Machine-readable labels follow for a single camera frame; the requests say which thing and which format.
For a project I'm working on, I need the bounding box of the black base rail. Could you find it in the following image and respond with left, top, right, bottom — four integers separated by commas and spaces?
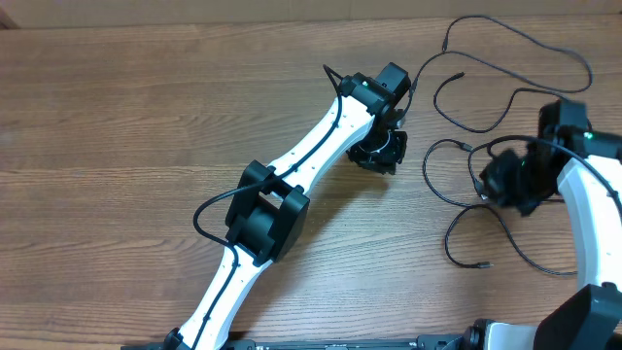
121, 333, 553, 350

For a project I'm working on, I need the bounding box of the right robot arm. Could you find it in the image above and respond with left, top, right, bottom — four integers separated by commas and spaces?
459, 100, 621, 349

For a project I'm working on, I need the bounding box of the black USB cable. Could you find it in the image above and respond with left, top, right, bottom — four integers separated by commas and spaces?
432, 71, 572, 195

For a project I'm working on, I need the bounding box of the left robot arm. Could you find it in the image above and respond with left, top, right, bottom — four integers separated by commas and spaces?
162, 62, 411, 349

